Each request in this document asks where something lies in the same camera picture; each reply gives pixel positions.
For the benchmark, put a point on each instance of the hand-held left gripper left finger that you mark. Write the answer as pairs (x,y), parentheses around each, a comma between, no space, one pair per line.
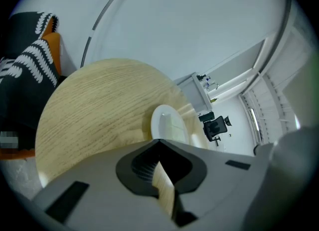
(99,200)

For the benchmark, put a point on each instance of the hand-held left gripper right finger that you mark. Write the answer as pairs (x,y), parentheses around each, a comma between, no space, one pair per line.
(219,187)

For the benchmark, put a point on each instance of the white round plate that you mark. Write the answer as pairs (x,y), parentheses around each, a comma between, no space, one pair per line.
(158,123)

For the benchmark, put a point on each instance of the round light wood table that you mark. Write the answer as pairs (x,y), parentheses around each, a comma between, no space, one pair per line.
(99,105)

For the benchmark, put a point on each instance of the black office chair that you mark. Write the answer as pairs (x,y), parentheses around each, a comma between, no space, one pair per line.
(215,128)

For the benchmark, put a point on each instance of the white counter cabinet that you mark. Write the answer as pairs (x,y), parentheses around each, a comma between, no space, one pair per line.
(194,93)

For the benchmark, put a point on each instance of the chrome faucet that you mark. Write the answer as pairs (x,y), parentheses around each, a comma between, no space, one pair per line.
(213,84)

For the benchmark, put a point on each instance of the black white patterned blanket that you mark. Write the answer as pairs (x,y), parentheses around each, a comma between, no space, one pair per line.
(22,93)

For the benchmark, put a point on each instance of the orange armchair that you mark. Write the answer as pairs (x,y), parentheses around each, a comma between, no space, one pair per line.
(53,44)

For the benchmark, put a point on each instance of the curved metal lamp tube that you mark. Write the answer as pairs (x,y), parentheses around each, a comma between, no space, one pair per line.
(99,18)

